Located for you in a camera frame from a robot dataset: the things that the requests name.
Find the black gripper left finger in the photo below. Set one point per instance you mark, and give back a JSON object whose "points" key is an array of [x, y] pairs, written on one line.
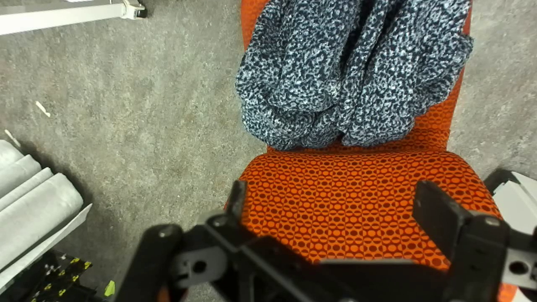
{"points": [[167, 260]]}

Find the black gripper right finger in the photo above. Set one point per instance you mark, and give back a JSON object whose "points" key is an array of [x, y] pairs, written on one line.
{"points": [[483, 250]]}

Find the blue speckled fleece blanket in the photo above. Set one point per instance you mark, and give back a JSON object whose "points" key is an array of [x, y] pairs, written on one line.
{"points": [[357, 72]]}

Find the yellow black handheld device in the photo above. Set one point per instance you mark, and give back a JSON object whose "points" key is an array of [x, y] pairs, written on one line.
{"points": [[53, 277]]}

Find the white metal frame bar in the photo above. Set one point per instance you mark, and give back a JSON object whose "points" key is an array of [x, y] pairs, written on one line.
{"points": [[18, 19]]}

